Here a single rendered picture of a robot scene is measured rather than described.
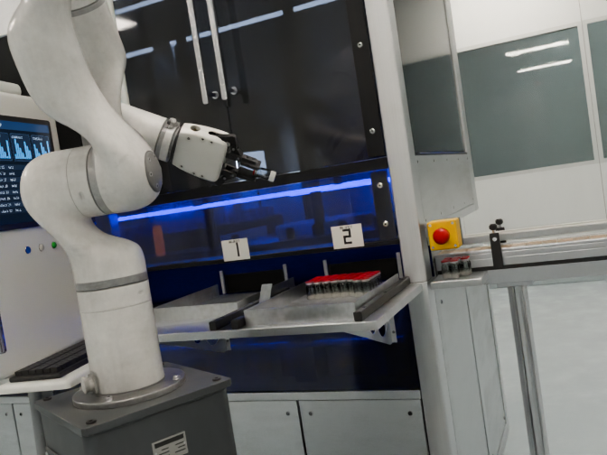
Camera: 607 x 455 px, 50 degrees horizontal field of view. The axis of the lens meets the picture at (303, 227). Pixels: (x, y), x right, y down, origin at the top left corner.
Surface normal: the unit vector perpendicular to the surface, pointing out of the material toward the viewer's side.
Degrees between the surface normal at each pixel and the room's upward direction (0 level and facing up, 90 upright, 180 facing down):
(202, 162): 122
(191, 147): 116
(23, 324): 90
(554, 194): 90
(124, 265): 86
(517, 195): 90
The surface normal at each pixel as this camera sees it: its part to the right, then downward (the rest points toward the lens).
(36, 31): 0.26, 0.52
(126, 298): 0.54, -0.04
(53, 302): 0.96, -0.14
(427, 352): -0.39, 0.11
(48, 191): -0.09, 0.12
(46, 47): 0.41, 0.35
